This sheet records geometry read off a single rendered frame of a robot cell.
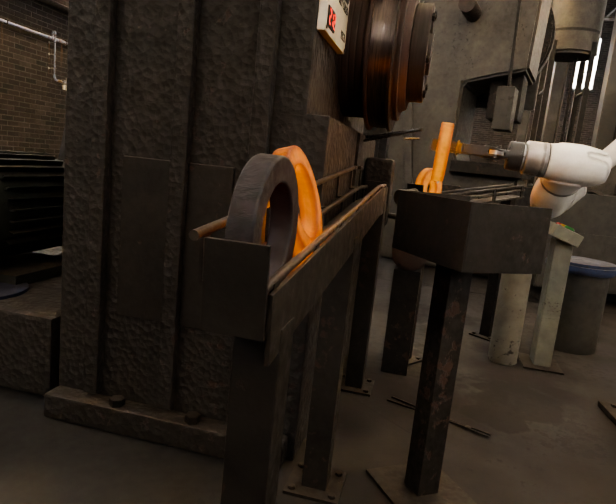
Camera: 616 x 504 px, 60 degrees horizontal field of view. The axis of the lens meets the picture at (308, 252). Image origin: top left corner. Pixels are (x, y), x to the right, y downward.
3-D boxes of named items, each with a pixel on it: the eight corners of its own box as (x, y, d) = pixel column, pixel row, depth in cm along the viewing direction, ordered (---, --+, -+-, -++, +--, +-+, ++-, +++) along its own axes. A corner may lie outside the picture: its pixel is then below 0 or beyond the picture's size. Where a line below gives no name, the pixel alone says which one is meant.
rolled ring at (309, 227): (304, 267, 82) (284, 270, 83) (328, 243, 99) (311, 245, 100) (279, 147, 78) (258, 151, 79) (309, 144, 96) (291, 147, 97)
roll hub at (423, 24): (403, 94, 150) (417, -11, 146) (408, 106, 177) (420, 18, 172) (423, 96, 149) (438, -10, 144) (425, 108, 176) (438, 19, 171)
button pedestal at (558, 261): (524, 370, 222) (550, 223, 211) (515, 351, 245) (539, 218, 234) (565, 377, 218) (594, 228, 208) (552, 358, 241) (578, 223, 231)
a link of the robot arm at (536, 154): (537, 177, 144) (514, 174, 145) (545, 143, 142) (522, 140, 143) (544, 178, 135) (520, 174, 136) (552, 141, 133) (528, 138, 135)
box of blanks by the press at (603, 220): (530, 303, 347) (551, 184, 334) (485, 275, 429) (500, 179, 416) (682, 317, 351) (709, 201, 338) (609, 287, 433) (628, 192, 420)
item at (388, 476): (419, 540, 113) (471, 201, 100) (362, 470, 137) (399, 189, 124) (495, 525, 120) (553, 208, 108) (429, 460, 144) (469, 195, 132)
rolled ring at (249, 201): (303, 151, 72) (280, 149, 72) (256, 164, 54) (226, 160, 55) (294, 281, 77) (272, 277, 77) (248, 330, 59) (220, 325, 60)
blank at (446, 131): (441, 122, 135) (454, 124, 134) (441, 121, 150) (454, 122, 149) (429, 183, 140) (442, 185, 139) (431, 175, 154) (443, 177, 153)
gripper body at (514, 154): (521, 171, 136) (484, 165, 138) (516, 171, 145) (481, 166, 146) (528, 141, 135) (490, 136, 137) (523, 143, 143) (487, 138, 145)
